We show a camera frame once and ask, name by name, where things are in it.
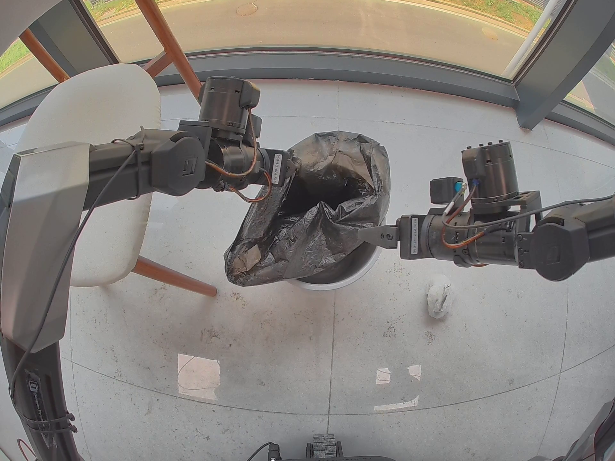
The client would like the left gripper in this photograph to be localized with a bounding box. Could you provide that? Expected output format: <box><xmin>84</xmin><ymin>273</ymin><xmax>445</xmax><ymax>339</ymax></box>
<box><xmin>210</xmin><ymin>138</ymin><xmax>303</xmax><ymax>191</ymax></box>

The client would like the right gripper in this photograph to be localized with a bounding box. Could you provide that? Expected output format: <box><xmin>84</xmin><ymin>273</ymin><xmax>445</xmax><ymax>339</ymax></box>
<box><xmin>358</xmin><ymin>211</ymin><xmax>527</xmax><ymax>268</ymax></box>

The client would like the black plastic bag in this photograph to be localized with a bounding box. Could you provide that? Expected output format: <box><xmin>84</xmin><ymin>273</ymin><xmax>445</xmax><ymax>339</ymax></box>
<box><xmin>224</xmin><ymin>132</ymin><xmax>391</xmax><ymax>287</ymax></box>

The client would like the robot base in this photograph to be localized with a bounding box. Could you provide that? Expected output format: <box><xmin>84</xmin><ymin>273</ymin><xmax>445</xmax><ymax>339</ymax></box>
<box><xmin>247</xmin><ymin>432</ymin><xmax>400</xmax><ymax>461</ymax></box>

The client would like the white trash bin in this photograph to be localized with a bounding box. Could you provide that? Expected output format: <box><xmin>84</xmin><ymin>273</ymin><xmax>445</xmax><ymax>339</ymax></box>
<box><xmin>287</xmin><ymin>244</ymin><xmax>383</xmax><ymax>291</ymax></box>

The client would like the crumpled white paper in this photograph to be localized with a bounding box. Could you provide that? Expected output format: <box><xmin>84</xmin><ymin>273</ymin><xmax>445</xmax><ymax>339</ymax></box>
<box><xmin>426</xmin><ymin>276</ymin><xmax>456</xmax><ymax>320</ymax></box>

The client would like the window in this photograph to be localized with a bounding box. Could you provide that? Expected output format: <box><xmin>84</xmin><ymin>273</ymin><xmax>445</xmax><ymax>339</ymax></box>
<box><xmin>0</xmin><ymin>0</ymin><xmax>615</xmax><ymax>139</ymax></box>

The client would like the white chair with wooden legs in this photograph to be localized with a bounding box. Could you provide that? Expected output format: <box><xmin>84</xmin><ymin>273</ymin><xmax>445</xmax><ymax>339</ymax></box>
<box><xmin>0</xmin><ymin>0</ymin><xmax>218</xmax><ymax>298</ymax></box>

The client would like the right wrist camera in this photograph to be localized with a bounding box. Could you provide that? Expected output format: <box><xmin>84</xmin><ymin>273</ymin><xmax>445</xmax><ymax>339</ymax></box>
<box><xmin>430</xmin><ymin>177</ymin><xmax>465</xmax><ymax>206</ymax></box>

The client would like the black cable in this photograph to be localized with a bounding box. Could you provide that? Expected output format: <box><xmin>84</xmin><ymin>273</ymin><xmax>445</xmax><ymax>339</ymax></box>
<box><xmin>9</xmin><ymin>125</ymin><xmax>147</xmax><ymax>431</ymax></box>

